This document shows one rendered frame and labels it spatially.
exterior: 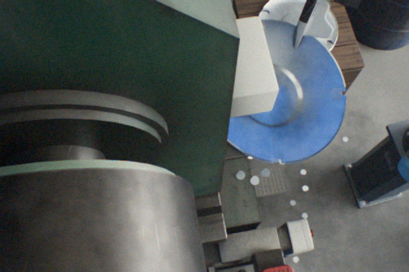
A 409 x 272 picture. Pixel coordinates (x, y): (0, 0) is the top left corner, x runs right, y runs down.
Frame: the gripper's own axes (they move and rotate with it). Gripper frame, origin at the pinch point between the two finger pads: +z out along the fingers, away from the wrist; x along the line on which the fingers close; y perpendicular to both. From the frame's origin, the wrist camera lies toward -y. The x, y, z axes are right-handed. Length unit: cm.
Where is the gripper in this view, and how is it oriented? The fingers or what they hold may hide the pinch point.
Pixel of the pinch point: (294, 39)
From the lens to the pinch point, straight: 75.2
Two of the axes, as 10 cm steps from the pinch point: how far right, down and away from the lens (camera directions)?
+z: -3.3, 8.3, 4.5
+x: 3.3, -3.5, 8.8
